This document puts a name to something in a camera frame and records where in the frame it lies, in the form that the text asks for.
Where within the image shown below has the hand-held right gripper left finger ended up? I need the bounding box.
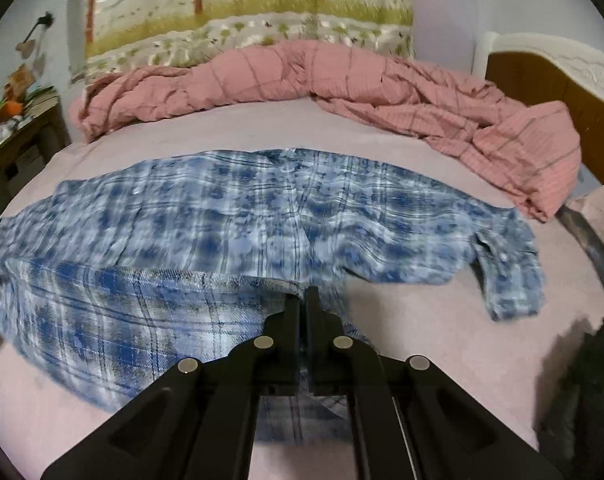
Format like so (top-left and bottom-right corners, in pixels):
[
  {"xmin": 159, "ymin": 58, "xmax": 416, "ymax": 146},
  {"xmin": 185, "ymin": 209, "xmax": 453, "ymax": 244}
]
[{"xmin": 41, "ymin": 295, "xmax": 302, "ymax": 480}]

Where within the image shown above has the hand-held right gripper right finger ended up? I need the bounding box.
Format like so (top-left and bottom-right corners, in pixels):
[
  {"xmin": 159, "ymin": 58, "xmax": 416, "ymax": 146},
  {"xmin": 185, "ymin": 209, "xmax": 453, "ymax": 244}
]
[{"xmin": 302, "ymin": 286, "xmax": 564, "ymax": 480}]

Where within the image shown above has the blue plaid shirt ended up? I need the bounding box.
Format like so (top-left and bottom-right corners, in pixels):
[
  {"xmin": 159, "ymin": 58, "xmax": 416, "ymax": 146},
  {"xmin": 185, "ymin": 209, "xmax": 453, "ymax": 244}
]
[{"xmin": 0, "ymin": 147, "xmax": 548, "ymax": 443}]

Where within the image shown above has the bed with pink sheet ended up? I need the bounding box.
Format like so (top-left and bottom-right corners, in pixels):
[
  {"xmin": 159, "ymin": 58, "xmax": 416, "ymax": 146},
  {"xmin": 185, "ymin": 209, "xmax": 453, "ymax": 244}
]
[{"xmin": 0, "ymin": 95, "xmax": 604, "ymax": 480}]

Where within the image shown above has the pink plaid blanket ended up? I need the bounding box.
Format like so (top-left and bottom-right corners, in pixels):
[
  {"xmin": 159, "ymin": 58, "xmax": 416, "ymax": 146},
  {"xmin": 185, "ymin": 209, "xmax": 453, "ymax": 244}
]
[{"xmin": 77, "ymin": 40, "xmax": 582, "ymax": 222}]

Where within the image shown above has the dark cloth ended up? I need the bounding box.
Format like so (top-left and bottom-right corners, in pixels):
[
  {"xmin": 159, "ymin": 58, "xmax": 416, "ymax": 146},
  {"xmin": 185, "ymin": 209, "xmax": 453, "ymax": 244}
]
[{"xmin": 537, "ymin": 316, "xmax": 604, "ymax": 480}]

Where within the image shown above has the light pink fluffy cloth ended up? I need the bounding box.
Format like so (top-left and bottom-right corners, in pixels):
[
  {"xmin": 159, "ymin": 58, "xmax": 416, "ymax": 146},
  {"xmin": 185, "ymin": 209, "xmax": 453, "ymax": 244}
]
[{"xmin": 564, "ymin": 182, "xmax": 604, "ymax": 271}]

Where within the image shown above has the wooden nightstand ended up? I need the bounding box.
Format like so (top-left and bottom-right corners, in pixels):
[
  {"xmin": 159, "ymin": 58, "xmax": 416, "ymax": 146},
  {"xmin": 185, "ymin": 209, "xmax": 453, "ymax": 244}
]
[{"xmin": 0, "ymin": 87, "xmax": 73, "ymax": 216}]

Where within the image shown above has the tree print satin pillow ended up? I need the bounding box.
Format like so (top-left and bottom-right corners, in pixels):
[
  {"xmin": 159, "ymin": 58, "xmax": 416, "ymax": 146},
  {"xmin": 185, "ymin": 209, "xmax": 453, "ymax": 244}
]
[{"xmin": 69, "ymin": 0, "xmax": 415, "ymax": 86}]

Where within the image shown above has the white and brown headboard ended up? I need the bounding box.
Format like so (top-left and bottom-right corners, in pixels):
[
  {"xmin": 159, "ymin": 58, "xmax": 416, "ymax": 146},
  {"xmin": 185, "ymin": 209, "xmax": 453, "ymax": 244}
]
[{"xmin": 474, "ymin": 31, "xmax": 604, "ymax": 186}]

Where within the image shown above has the lavender pillow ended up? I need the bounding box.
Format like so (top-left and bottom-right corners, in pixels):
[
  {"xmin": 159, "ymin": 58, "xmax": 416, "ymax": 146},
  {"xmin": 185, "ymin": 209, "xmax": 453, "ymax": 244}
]
[{"xmin": 409, "ymin": 0, "xmax": 478, "ymax": 78}]

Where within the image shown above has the clutter pile with orange item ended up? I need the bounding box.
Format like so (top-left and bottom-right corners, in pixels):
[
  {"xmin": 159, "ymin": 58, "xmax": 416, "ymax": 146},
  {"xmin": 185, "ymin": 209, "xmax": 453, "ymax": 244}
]
[{"xmin": 0, "ymin": 67, "xmax": 58, "ymax": 156}]

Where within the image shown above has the grey strap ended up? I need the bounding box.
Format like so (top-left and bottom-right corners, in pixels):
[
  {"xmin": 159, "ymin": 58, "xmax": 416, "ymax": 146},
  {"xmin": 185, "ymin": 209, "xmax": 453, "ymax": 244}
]
[{"xmin": 557, "ymin": 205, "xmax": 604, "ymax": 322}]

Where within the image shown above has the black wall lamp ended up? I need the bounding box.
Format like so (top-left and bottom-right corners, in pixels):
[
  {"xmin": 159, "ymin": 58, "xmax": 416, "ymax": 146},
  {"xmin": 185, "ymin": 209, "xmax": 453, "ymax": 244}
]
[{"xmin": 14, "ymin": 10, "xmax": 55, "ymax": 58}]

